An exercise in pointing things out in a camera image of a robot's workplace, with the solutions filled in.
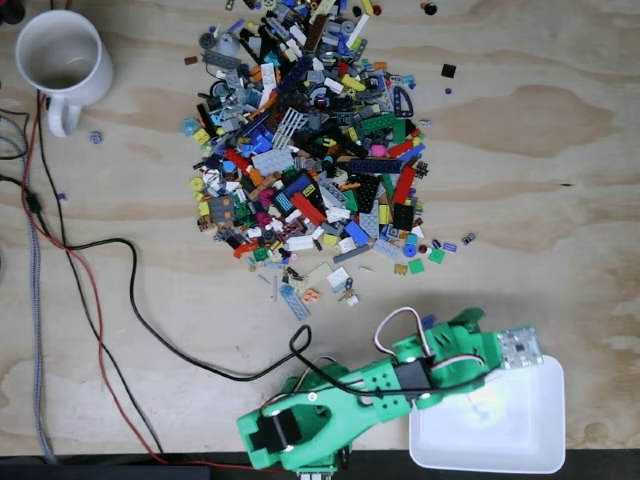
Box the long brown Lego plate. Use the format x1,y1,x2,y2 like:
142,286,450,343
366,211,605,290
303,14,326,51

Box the dark blue Lego cyan grille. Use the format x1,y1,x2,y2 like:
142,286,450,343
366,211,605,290
272,189,296,216

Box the long white Lego piece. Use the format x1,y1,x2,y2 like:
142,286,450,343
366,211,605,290
344,13,371,50

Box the white red black servo wire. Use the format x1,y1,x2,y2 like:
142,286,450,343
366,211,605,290
428,352,487,387
373,306,437,361

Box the tan Lego plate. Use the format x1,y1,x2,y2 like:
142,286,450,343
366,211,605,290
303,261,334,289

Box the bare camera circuit board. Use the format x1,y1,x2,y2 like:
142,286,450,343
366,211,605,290
497,324,545,371

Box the red Lego piece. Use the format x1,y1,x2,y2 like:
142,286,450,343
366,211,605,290
223,148,251,171

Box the dark blue Lego arch frame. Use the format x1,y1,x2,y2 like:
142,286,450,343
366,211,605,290
391,85,415,120

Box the pale Lego piece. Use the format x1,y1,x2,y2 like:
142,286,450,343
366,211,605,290
467,387,501,426

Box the black cable with connector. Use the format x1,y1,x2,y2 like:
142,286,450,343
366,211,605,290
0,172,49,236

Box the grey Lego plate orange studs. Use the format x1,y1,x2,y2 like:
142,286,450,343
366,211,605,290
208,195,236,224

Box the red cable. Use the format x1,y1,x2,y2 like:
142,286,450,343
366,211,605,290
19,89,289,474

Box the long grey Lego plate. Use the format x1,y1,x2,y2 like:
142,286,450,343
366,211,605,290
203,52,242,69
332,245,374,265

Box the black wedge Lego plate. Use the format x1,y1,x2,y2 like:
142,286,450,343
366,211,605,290
355,173,387,214

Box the blue Lego brick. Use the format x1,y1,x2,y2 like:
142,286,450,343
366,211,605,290
343,219,371,246

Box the thin black cable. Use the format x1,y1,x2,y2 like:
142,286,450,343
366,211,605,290
36,92,166,454

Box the light grey Lego plate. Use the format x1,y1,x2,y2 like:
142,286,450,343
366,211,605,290
251,149,296,176
372,238,403,260

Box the grey Lego dish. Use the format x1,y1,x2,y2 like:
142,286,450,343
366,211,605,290
214,32,242,57

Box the thick black cable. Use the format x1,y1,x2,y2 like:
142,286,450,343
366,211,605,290
64,238,436,401

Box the white Lego plate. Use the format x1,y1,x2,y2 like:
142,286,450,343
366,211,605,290
259,63,278,96

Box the long red Lego plate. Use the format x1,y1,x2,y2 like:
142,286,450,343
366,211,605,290
392,164,418,205

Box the light blue Lego plate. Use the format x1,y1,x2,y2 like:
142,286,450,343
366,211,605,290
278,284,312,321

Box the long dark blue Lego plate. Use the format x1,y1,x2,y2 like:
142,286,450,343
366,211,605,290
348,158,404,175

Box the white ceramic mug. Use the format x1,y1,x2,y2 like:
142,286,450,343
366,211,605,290
14,9,115,139

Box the white plastic bin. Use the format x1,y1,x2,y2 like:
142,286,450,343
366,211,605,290
408,353,567,475

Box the white Lego grille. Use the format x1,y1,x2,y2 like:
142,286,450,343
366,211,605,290
272,107,309,151

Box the grey braided cable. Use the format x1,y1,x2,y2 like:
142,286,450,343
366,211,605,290
0,112,57,464

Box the green Lego plate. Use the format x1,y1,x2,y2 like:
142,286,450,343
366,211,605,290
359,112,407,144

